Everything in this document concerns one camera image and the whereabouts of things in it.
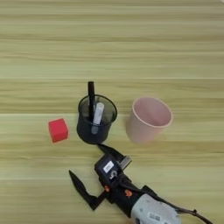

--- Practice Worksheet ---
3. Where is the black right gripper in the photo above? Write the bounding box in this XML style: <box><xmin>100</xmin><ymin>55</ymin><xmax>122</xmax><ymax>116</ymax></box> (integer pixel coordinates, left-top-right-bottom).
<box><xmin>68</xmin><ymin>143</ymin><xmax>157</xmax><ymax>218</ymax></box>

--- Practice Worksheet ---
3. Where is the red foam cube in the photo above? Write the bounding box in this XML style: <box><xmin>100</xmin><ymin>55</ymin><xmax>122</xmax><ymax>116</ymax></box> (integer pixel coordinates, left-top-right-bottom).
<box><xmin>47</xmin><ymin>117</ymin><xmax>69</xmax><ymax>144</ymax></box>

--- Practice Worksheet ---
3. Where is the pink plastic cup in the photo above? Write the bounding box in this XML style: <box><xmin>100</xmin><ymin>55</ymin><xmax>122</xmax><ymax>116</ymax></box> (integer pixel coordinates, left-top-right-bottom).
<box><xmin>125</xmin><ymin>96</ymin><xmax>174</xmax><ymax>144</ymax></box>

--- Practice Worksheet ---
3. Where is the black marker pen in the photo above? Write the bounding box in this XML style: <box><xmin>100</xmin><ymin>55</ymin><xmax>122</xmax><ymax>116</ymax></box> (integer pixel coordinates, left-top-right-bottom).
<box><xmin>87</xmin><ymin>80</ymin><xmax>96</xmax><ymax>123</ymax></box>

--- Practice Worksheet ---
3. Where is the black mesh pen holder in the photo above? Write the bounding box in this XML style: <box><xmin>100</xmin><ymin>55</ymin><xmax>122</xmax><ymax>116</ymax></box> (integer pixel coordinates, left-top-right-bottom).
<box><xmin>76</xmin><ymin>94</ymin><xmax>118</xmax><ymax>145</ymax></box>

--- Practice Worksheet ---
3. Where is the white marker pen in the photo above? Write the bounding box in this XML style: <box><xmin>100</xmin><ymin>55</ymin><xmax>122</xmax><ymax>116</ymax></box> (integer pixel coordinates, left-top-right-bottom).
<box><xmin>90</xmin><ymin>101</ymin><xmax>105</xmax><ymax>135</ymax></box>

